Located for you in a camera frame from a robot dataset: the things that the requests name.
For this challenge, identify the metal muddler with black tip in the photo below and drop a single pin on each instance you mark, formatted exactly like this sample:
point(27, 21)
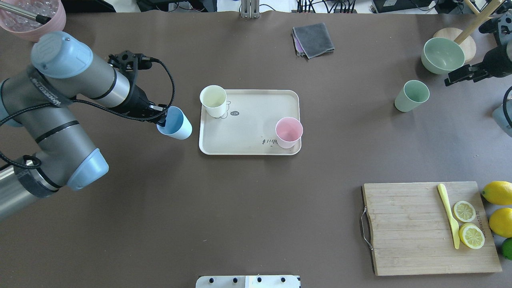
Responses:
point(41, 19)

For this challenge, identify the beige rabbit tray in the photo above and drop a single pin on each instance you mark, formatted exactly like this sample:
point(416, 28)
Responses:
point(248, 126)

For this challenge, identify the wooden mug tree stand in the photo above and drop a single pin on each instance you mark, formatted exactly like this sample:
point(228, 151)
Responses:
point(463, 37)

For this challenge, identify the yellow plastic knife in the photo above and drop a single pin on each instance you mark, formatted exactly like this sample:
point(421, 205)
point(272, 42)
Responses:
point(454, 226)

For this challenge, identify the grey folded cloth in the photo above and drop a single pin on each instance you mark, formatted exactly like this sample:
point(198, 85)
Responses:
point(312, 40)

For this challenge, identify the aluminium frame post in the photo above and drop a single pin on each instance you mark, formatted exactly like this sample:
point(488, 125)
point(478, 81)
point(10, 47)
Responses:
point(250, 9)

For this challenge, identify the green cup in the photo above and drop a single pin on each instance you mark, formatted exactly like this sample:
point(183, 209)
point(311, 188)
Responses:
point(412, 95)

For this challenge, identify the cream white cup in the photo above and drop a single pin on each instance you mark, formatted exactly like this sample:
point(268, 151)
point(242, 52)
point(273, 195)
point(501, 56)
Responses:
point(214, 99)

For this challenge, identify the pink bowl with ice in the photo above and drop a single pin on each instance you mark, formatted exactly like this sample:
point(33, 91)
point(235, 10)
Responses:
point(30, 30)

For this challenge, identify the blue cup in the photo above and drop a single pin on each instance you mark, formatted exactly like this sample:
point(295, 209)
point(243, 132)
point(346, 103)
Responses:
point(176, 124)

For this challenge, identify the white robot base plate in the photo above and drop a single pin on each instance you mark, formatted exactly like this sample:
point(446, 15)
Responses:
point(249, 281)

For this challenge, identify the lemon half slice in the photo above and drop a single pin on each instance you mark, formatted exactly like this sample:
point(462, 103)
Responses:
point(471, 236)
point(464, 211)

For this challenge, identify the whole lemon outer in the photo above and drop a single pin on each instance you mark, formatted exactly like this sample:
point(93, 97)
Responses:
point(498, 193)

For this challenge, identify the whole lemon near lime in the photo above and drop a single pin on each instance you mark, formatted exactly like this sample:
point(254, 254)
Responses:
point(500, 222)

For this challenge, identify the green bowl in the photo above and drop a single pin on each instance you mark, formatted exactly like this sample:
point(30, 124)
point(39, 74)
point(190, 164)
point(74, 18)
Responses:
point(442, 56)

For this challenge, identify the pink cup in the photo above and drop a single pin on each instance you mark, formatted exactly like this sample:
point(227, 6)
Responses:
point(289, 131)

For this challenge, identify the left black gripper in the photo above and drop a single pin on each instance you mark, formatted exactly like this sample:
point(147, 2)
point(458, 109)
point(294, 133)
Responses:
point(138, 101)

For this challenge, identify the wooden cutting board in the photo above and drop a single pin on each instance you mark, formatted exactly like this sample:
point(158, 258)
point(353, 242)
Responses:
point(409, 231)

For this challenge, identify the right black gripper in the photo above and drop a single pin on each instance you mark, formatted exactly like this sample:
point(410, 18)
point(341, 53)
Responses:
point(497, 62)

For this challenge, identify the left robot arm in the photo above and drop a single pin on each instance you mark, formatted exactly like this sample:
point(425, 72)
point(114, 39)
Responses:
point(38, 99)

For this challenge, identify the lime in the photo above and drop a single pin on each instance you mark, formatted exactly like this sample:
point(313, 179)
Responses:
point(506, 249)

